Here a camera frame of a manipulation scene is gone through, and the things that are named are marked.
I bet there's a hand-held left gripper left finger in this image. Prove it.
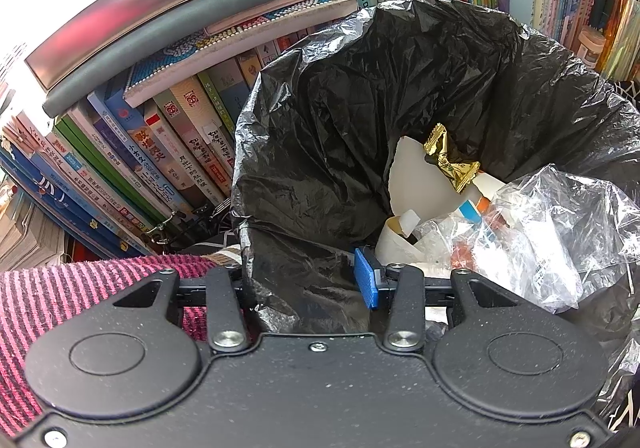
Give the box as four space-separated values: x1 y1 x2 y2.
112 265 251 355

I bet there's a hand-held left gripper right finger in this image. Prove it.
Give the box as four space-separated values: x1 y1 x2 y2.
353 247 533 354

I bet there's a white and orange paper box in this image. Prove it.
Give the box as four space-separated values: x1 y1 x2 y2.
375 135 506 269

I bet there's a gold foil wrapper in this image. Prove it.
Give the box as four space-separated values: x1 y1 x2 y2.
422 122 482 195

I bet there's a black trash bag bin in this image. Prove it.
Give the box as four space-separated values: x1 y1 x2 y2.
231 0 640 429

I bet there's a clear plastic bag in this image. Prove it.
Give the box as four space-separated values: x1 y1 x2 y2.
410 164 638 316

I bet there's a black miniature bicycle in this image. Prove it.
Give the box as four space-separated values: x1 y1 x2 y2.
147 198 243 246

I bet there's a row of leaning books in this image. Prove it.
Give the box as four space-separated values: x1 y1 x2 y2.
0 33 311 259

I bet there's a person's pink striped clothing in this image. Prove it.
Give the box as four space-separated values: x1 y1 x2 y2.
0 253 236 434

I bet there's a stack of paper booklets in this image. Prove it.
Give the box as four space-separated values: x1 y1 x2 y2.
0 178 68 274

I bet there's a grey soft cover book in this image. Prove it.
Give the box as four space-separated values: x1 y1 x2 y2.
42 0 285 119

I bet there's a glossy hardcover book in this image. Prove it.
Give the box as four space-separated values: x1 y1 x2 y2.
24 0 208 91

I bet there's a small white jar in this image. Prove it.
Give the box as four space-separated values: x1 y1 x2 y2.
577 25 608 71

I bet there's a row of thin dark books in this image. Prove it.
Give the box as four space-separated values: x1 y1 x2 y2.
595 0 640 81

